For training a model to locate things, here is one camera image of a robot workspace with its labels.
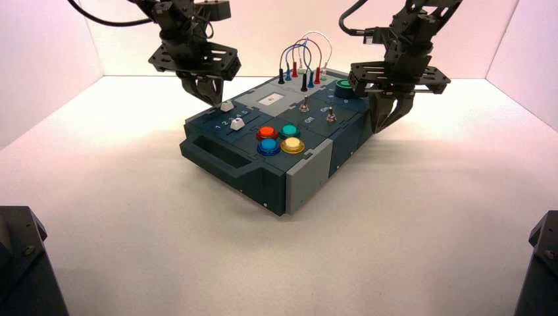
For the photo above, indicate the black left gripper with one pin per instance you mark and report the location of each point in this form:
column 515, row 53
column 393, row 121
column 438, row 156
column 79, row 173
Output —
column 205, row 59

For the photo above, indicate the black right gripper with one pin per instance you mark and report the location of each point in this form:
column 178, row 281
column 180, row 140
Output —
column 405, row 76

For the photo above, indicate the dark teal grey task box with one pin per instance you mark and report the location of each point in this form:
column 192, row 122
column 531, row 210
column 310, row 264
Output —
column 261, row 183

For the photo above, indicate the white slider knob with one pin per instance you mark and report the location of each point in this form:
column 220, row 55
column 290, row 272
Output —
column 236, row 124
column 226, row 106

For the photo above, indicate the black green rotary knob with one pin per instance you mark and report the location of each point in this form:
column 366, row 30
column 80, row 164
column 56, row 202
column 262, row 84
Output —
column 343, row 88

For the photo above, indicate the red orange push button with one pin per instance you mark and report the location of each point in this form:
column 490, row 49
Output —
column 267, row 133

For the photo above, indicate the blue push button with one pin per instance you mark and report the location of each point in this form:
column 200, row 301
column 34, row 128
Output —
column 269, row 147

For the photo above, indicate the teal green push button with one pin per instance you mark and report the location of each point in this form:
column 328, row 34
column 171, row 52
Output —
column 289, row 131

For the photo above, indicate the yellow push button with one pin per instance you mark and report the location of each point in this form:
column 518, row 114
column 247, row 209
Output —
column 292, row 145

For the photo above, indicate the metal toggle switch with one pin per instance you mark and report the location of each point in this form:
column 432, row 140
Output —
column 304, row 106
column 331, row 117

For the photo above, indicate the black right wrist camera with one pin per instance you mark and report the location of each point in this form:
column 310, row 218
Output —
column 377, row 36

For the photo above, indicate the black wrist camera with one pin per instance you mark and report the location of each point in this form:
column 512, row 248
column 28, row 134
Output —
column 216, row 9
column 377, row 36

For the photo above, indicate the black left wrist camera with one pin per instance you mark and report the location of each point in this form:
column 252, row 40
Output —
column 216, row 9

